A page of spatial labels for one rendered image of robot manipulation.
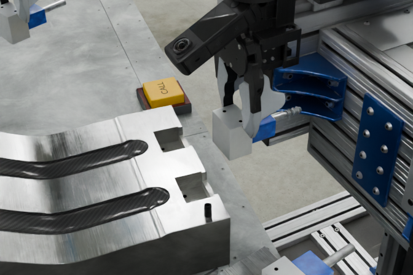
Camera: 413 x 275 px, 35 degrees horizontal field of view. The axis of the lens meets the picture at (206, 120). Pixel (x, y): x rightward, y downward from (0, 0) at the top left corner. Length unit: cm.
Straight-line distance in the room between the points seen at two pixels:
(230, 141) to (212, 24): 17
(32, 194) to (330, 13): 56
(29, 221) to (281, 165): 151
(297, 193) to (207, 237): 135
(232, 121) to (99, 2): 74
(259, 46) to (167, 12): 242
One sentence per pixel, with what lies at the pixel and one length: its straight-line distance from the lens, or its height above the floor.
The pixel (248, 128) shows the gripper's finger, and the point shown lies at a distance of 86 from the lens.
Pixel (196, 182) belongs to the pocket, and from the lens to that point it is 91.
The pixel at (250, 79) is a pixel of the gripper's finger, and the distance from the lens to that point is 81.
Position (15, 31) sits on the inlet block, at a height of 93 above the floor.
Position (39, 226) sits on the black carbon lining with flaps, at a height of 89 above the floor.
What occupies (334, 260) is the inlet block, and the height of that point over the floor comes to 86.
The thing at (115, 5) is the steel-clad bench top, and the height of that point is 80.
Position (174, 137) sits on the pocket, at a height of 87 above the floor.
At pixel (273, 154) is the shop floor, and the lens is 232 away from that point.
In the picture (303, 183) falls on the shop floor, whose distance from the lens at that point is 221.
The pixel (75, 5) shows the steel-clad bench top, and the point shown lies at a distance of 154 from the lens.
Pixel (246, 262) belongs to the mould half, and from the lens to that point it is 83.
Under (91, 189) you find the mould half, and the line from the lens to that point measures 90.
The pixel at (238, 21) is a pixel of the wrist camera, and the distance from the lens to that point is 78.
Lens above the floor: 149
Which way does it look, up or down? 37 degrees down
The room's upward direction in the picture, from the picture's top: 1 degrees counter-clockwise
